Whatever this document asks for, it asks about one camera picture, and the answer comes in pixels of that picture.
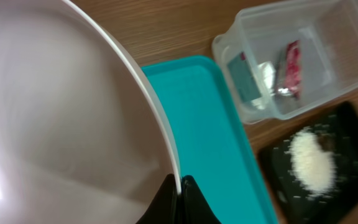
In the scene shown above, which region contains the teal serving tray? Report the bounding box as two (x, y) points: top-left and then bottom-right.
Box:
(143, 56), (277, 223)

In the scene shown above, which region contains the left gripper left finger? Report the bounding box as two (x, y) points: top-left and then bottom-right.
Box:
(136, 174), (178, 224)

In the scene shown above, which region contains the black food waste tray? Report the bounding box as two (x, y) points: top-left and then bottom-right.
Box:
(258, 102), (358, 223)

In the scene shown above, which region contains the brown food chunk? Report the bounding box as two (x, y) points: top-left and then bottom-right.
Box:
(317, 134), (336, 152)

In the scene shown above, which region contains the pale pink round plate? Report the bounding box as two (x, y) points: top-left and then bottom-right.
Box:
(0, 1), (180, 223)

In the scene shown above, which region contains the red snack wrapper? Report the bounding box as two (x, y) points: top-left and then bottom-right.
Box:
(275, 40), (301, 99)

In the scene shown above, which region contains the clear plastic waste bin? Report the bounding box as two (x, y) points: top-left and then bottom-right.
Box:
(212, 1), (358, 124)

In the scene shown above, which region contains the pile of white rice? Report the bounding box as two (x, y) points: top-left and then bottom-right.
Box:
(288, 129), (336, 197)

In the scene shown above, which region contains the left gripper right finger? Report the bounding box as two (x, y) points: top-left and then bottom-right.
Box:
(181, 175), (221, 224)

